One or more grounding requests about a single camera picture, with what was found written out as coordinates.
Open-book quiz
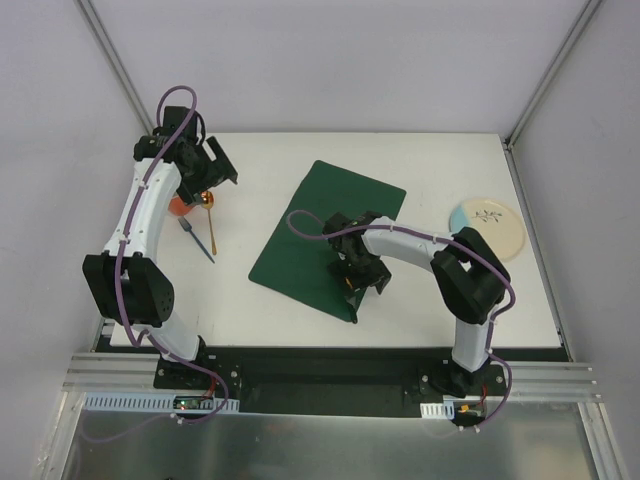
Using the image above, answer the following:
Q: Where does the gold knife black handle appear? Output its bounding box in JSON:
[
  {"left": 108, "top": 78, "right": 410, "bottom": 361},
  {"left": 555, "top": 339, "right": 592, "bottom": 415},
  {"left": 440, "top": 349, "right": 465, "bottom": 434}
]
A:
[{"left": 348, "top": 301, "right": 358, "bottom": 324}]

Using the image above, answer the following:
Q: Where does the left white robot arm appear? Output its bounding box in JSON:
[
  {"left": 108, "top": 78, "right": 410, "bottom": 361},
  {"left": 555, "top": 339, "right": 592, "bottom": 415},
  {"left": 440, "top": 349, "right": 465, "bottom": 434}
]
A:
[{"left": 82, "top": 106, "right": 238, "bottom": 389}]

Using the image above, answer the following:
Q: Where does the aluminium frame post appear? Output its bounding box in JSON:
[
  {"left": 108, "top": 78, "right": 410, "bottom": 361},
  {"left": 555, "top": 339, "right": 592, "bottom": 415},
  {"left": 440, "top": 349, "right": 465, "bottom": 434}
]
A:
[
  {"left": 74, "top": 0, "right": 154, "bottom": 134},
  {"left": 502, "top": 0, "right": 604, "bottom": 149}
]

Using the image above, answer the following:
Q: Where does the cream and blue plate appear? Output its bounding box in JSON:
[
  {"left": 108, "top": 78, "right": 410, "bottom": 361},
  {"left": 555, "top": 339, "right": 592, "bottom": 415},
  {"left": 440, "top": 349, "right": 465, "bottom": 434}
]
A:
[{"left": 449, "top": 197, "right": 526, "bottom": 262}]

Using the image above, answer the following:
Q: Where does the right aluminium frame post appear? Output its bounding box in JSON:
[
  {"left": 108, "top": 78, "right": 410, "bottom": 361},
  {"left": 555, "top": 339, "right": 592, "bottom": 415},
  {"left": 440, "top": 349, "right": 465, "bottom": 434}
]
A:
[{"left": 502, "top": 0, "right": 604, "bottom": 149}]

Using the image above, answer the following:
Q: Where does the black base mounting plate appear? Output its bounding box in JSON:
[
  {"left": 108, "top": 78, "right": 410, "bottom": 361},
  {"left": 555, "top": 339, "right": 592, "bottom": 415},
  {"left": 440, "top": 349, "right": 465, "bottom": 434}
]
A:
[{"left": 153, "top": 344, "right": 509, "bottom": 419}]

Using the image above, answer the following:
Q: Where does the white cable duct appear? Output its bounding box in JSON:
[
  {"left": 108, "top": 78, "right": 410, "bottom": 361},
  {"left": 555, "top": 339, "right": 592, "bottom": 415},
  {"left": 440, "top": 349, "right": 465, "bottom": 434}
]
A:
[
  {"left": 420, "top": 401, "right": 455, "bottom": 420},
  {"left": 84, "top": 392, "right": 240, "bottom": 415}
]

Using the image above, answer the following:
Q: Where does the right white cable duct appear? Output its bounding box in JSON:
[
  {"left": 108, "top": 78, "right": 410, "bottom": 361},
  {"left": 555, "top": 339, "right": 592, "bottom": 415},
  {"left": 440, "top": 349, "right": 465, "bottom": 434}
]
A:
[{"left": 420, "top": 401, "right": 455, "bottom": 420}]

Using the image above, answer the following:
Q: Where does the aluminium rail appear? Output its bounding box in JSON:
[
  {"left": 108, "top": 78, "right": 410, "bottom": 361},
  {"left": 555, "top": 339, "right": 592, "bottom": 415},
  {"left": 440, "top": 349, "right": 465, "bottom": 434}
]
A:
[{"left": 63, "top": 352, "right": 159, "bottom": 391}]

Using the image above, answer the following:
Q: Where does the dark green placemat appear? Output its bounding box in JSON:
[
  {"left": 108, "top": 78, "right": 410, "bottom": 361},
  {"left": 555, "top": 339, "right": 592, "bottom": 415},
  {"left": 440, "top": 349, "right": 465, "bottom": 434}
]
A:
[{"left": 248, "top": 159, "right": 407, "bottom": 324}]

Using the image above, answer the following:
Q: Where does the left aluminium frame post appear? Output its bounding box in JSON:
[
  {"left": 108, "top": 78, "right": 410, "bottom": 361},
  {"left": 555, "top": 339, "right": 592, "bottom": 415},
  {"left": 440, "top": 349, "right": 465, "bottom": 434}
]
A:
[{"left": 74, "top": 0, "right": 154, "bottom": 134}]

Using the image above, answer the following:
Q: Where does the blue fork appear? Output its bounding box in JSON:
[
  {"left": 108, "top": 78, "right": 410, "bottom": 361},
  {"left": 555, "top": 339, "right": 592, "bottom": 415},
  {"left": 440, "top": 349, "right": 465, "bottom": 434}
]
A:
[{"left": 178, "top": 216, "right": 215, "bottom": 263}]

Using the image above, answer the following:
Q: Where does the orange mug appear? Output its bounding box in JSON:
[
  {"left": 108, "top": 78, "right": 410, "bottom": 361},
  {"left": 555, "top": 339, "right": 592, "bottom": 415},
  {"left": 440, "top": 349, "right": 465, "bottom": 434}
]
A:
[{"left": 168, "top": 196, "right": 193, "bottom": 217}]

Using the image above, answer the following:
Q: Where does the left white cable duct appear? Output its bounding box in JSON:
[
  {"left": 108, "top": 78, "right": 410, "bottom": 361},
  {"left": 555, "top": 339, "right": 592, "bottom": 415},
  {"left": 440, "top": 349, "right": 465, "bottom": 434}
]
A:
[{"left": 84, "top": 392, "right": 240, "bottom": 415}]

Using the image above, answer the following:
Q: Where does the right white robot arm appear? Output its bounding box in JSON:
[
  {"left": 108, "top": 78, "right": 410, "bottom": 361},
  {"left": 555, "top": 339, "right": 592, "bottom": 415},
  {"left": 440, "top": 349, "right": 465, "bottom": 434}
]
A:
[{"left": 322, "top": 212, "right": 510, "bottom": 398}]

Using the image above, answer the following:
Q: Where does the gold spoon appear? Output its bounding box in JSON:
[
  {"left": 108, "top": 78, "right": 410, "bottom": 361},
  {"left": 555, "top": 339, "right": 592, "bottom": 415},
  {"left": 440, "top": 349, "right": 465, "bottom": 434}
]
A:
[{"left": 201, "top": 190, "right": 217, "bottom": 255}]

